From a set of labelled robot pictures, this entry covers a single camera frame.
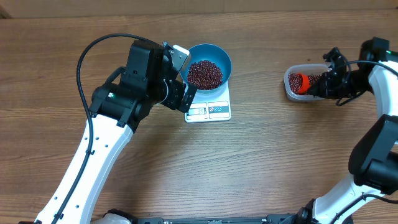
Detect white digital kitchen scale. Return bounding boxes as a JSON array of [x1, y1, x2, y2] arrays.
[[184, 82, 232, 123]]

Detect red scoop with blue handle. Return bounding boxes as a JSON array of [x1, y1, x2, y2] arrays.
[[296, 73, 310, 95]]

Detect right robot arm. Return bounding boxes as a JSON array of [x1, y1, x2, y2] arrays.
[[284, 37, 397, 223]]

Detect red adzuki beans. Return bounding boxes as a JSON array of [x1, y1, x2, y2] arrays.
[[187, 60, 323, 96]]

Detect clear plastic container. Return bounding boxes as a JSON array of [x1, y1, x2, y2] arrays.
[[284, 64, 330, 101]]

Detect teal plastic bowl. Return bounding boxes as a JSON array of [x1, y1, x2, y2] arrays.
[[180, 44, 233, 93]]

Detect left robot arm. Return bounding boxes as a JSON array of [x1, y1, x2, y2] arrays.
[[34, 40, 197, 223]]

